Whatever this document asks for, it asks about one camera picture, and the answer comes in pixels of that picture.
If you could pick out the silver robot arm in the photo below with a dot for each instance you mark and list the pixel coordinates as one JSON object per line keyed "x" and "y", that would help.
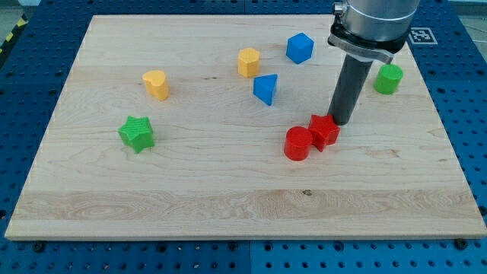
{"x": 371, "y": 30}

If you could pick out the red star block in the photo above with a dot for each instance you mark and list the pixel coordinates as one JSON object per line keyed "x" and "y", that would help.
{"x": 324, "y": 131}

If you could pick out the green star block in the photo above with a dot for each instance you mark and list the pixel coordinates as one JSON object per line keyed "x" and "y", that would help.
{"x": 137, "y": 133}

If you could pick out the red cylinder block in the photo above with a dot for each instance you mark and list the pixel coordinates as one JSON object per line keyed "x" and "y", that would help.
{"x": 298, "y": 141}

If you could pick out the blue triangle block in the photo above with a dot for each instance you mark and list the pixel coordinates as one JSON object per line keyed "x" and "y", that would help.
{"x": 264, "y": 88}

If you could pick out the light wooden board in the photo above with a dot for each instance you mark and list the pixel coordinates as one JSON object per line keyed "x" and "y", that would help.
{"x": 218, "y": 168}

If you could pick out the yellow hexagon block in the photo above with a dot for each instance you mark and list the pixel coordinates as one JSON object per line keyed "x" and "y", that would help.
{"x": 248, "y": 62}

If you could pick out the yellow heart block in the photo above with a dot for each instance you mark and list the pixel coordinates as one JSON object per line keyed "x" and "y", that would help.
{"x": 156, "y": 84}

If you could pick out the blue cube block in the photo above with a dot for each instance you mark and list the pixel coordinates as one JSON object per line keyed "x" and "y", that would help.
{"x": 299, "y": 48}

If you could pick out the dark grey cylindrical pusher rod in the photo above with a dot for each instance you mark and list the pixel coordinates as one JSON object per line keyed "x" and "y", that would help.
{"x": 348, "y": 88}

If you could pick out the green cylinder block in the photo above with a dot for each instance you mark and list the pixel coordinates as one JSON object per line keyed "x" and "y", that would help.
{"x": 388, "y": 79}

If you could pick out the white fiducial marker tag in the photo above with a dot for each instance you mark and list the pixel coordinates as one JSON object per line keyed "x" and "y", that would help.
{"x": 422, "y": 36}

